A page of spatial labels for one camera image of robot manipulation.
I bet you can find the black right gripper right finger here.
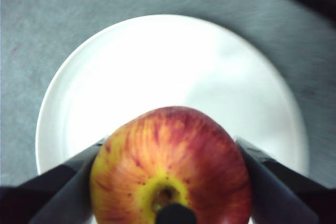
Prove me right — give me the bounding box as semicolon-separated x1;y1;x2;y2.
233;135;336;224

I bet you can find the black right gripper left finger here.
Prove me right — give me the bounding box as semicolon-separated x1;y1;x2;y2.
0;136;108;224

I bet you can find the red yellow apple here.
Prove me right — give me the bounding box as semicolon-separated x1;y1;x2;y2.
89;105;253;224

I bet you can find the cream yellow plate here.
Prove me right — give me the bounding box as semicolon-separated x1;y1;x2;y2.
35;14;309;224

